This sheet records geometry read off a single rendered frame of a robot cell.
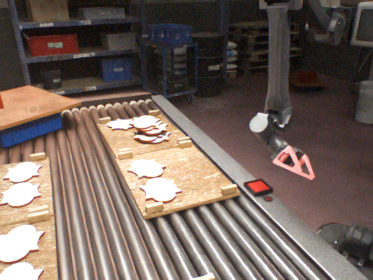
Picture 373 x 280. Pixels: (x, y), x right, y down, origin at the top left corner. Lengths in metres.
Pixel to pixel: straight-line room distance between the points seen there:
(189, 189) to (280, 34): 0.58
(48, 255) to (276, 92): 0.80
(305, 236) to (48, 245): 0.74
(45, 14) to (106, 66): 1.11
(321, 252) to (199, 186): 0.45
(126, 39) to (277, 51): 4.65
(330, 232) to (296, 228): 1.16
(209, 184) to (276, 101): 0.38
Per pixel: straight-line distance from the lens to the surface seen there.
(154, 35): 4.79
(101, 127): 1.75
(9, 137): 1.71
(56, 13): 5.36
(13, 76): 6.01
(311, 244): 1.08
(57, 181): 1.37
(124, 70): 5.65
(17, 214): 1.21
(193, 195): 1.17
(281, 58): 1.05
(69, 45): 5.34
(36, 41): 5.27
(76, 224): 1.13
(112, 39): 5.49
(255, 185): 1.26
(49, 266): 0.99
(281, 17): 1.02
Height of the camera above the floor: 1.60
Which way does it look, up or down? 25 degrees down
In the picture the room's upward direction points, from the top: straight up
